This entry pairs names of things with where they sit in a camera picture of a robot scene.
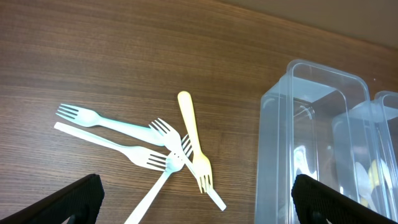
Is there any cream white plastic fork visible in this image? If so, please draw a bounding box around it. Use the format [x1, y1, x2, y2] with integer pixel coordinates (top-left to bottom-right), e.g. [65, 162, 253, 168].
[54, 122, 167, 171]

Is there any white fork long diagonal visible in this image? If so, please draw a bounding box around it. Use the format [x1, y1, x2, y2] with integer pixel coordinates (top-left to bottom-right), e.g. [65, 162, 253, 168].
[124, 135, 192, 224]

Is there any yellow plastic spoon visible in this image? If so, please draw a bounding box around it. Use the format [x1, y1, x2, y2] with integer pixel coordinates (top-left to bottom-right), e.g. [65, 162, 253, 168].
[360, 160, 380, 212]

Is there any clear plastic container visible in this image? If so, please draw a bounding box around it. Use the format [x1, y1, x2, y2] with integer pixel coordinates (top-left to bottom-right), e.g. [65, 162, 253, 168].
[254, 60, 375, 223]
[331, 91, 397, 221]

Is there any white spoon top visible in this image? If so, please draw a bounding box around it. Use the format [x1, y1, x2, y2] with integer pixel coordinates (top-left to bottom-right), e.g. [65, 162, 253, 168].
[355, 162, 377, 212]

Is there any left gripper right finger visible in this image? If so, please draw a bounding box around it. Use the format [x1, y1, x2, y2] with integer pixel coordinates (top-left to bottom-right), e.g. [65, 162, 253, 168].
[291, 174, 395, 224]

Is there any yellow plastic fork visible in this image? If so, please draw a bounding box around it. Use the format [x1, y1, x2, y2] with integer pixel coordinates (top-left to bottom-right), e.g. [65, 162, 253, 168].
[177, 91, 213, 193]

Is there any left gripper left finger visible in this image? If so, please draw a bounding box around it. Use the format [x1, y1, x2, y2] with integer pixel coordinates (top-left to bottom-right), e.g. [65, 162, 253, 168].
[1, 174, 104, 224]

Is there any right clear plastic container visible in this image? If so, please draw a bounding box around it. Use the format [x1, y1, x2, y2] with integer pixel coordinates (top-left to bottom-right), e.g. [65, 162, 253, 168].
[331, 91, 397, 221]

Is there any left clear plastic container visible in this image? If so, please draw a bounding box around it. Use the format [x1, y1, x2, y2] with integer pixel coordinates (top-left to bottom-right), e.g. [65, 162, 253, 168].
[254, 60, 375, 223]

